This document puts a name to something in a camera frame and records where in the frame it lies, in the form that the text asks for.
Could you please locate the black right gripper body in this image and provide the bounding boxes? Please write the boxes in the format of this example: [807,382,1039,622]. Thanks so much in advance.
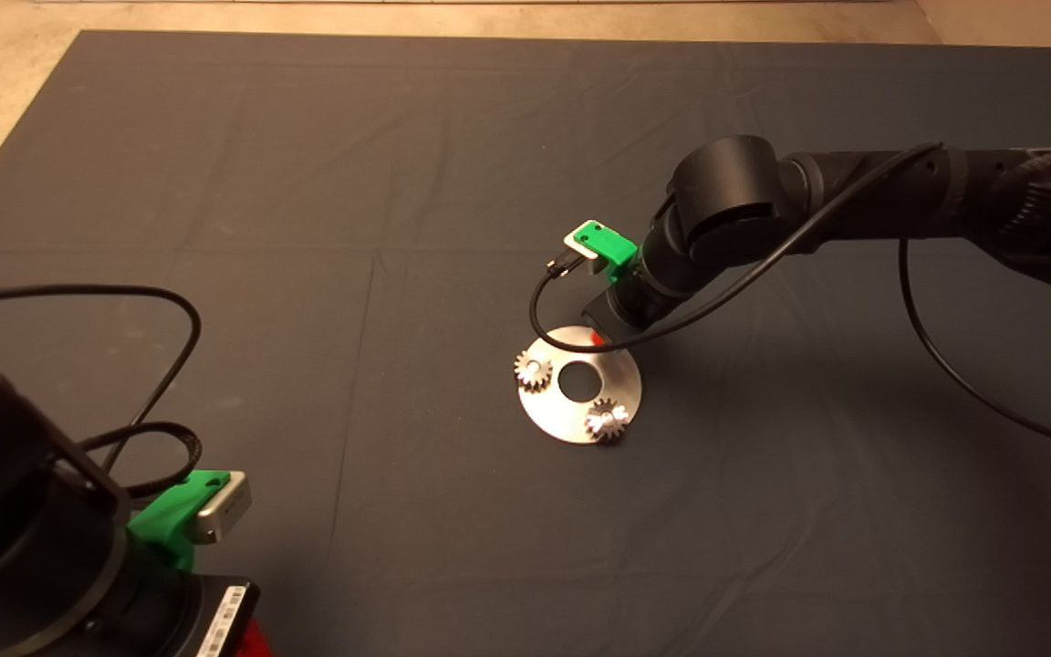
[580,288,665,349]

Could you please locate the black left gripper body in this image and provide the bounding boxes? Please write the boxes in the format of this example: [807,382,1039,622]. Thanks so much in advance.
[168,577,262,657]

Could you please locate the steel planetary gear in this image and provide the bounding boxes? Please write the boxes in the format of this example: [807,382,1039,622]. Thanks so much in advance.
[583,398,629,443]
[514,351,553,394]

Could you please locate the round metal carrier plate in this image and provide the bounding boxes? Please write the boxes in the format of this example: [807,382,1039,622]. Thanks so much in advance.
[516,324,643,445]

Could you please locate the dark grey table cloth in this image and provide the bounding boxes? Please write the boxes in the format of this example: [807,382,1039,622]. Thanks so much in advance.
[0,32,1051,657]

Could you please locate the thin black camera cable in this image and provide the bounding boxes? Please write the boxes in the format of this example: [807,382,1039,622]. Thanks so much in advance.
[0,286,203,471]
[528,141,1051,457]

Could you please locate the green right camera mount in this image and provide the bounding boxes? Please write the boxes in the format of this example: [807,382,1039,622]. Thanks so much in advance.
[580,219,640,284]

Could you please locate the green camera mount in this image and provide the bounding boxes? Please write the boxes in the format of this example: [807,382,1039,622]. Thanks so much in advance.
[129,470,232,571]
[580,219,640,284]

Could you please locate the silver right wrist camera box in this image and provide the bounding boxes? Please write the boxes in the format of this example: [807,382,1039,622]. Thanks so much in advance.
[562,225,609,276]

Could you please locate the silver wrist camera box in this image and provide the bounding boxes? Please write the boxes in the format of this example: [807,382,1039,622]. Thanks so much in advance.
[196,471,253,546]
[562,225,609,276]

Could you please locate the green left camera mount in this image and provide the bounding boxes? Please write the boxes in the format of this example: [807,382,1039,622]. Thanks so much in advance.
[129,470,232,571]

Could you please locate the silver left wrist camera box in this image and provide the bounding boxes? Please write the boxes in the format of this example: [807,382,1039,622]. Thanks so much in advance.
[196,471,253,546]

